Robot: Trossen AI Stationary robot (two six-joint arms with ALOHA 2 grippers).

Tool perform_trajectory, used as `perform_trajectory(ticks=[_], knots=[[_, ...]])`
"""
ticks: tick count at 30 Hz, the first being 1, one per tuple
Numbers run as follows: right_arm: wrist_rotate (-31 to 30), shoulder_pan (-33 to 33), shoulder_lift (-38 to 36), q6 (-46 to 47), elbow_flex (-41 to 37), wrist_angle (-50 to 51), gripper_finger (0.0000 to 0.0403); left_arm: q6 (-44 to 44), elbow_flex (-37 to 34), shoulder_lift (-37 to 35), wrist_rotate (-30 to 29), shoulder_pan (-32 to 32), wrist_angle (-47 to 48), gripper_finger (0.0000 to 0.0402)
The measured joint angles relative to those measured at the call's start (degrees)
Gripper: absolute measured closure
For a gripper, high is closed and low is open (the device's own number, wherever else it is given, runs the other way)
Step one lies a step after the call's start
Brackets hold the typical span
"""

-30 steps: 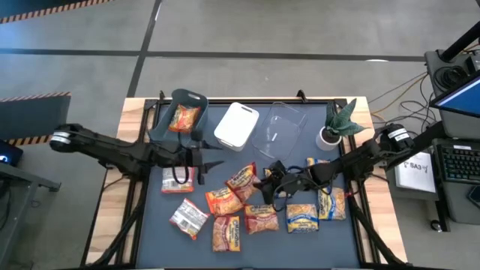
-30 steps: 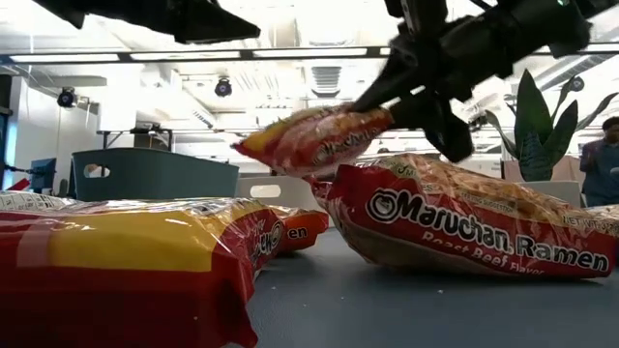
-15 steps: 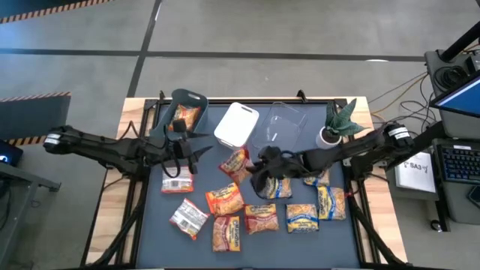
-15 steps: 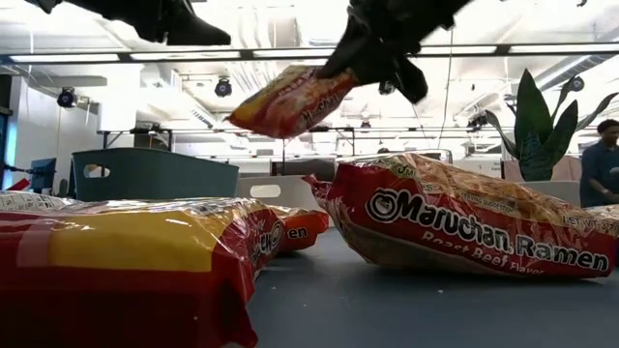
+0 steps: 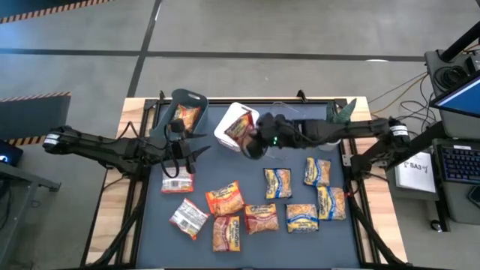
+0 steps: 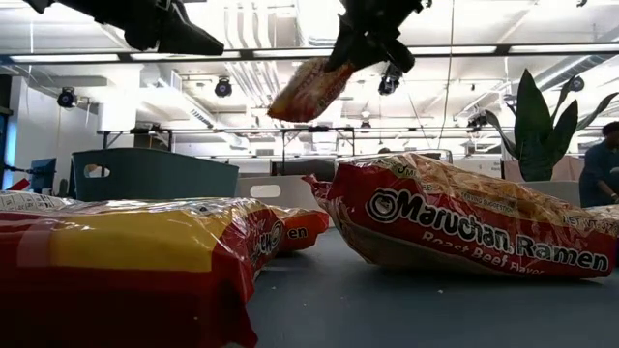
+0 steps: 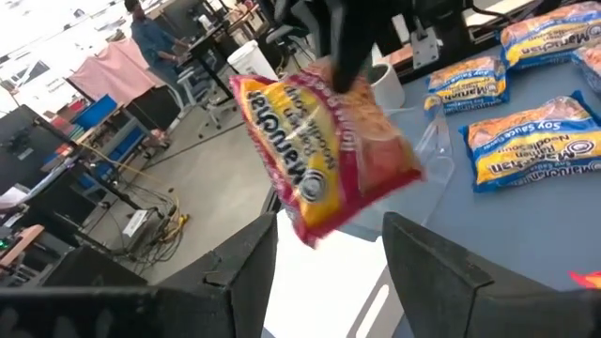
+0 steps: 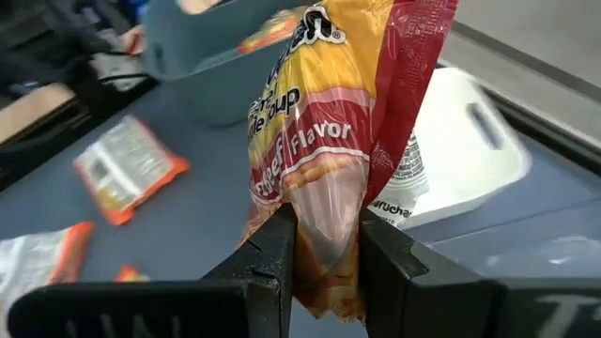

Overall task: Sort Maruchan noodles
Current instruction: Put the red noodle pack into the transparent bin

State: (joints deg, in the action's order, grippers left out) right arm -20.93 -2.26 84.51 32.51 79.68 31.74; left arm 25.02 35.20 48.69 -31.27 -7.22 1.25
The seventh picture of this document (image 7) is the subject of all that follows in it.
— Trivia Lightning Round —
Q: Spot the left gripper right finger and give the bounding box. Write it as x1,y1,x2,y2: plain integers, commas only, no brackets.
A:
382,211,560,338

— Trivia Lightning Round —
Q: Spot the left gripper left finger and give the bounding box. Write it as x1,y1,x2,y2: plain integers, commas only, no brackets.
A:
157,211,279,338

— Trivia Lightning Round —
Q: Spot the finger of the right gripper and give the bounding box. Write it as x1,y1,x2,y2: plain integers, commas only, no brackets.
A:
330,0,377,94

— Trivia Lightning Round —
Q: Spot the red Maruchan ramen pack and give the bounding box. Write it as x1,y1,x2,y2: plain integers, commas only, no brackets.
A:
228,58,424,249

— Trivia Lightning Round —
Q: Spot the blue Maruchan ramen pack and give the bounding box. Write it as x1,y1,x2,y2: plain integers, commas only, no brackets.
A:
458,90,601,193
499,0,601,70
424,54,512,116
570,43,601,95

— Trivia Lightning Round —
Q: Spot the orange Maruchan ramen pack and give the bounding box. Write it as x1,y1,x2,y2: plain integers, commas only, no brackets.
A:
567,269,601,290

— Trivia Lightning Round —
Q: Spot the white plastic bin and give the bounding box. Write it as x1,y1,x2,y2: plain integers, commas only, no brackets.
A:
261,209,406,338

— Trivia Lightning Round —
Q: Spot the white trash bin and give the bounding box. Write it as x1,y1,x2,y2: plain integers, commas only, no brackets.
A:
226,39,279,82

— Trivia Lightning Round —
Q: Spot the white power box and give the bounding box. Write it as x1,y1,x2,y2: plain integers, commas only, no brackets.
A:
120,208,150,239

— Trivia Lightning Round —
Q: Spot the clear plastic bin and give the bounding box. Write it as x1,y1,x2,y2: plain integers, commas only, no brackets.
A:
341,103,456,243

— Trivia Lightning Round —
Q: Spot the black office desk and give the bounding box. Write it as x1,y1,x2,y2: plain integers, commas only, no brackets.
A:
187,21,236,102

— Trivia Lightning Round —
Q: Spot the office chair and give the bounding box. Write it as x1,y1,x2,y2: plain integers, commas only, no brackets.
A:
177,65,239,140

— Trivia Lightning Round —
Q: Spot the person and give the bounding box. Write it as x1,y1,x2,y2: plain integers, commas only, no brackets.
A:
124,0,190,90

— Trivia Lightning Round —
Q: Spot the blue storage bin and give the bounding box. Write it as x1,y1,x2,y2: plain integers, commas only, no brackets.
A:
72,93,119,131

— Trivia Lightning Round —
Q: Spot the pink cloth screen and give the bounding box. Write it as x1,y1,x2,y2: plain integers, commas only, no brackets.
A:
68,38,166,107

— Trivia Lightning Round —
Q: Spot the yellow floor cable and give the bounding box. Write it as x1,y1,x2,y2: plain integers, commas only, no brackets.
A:
79,140,192,231

